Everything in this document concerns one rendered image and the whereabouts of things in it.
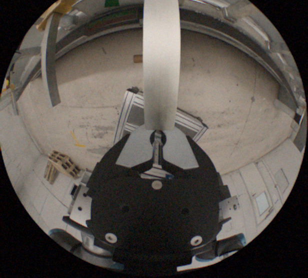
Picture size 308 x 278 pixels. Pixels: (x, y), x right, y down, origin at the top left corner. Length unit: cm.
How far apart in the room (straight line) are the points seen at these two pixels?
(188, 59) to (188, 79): 21
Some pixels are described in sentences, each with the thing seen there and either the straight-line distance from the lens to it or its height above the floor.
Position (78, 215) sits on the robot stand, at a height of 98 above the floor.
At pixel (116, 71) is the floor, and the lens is 103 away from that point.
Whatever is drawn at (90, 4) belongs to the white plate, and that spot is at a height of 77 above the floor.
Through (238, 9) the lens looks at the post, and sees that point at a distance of 34.
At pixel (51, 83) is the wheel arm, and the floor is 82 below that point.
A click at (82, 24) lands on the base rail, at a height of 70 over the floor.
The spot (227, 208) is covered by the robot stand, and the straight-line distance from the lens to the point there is 49.
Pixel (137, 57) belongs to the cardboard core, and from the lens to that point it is 89.
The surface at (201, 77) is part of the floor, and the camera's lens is 104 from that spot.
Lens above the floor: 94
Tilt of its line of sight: 59 degrees down
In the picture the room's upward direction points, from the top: 174 degrees counter-clockwise
